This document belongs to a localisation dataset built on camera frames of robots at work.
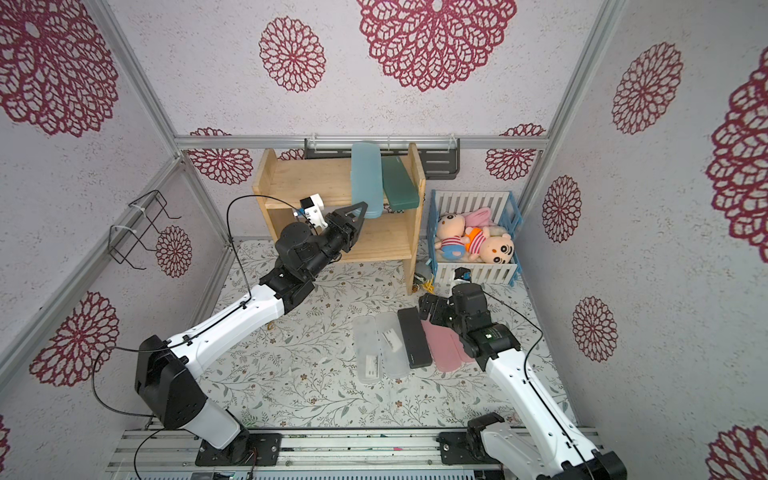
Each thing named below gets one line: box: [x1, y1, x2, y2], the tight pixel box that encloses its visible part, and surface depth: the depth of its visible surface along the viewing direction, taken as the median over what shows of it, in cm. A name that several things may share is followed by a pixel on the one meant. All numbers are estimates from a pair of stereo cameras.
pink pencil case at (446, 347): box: [420, 320, 474, 373], surface depth 90 cm
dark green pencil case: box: [381, 156, 419, 211], surface depth 73 cm
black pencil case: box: [397, 306, 433, 369], surface depth 94 cm
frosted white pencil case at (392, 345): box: [376, 312, 410, 379], surface depth 92 cm
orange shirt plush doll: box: [465, 226, 515, 265], surface depth 104 cm
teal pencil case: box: [351, 142, 384, 219], surface depth 72 cm
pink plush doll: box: [435, 213, 470, 260], surface depth 107 cm
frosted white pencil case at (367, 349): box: [353, 315, 383, 384], surface depth 93 cm
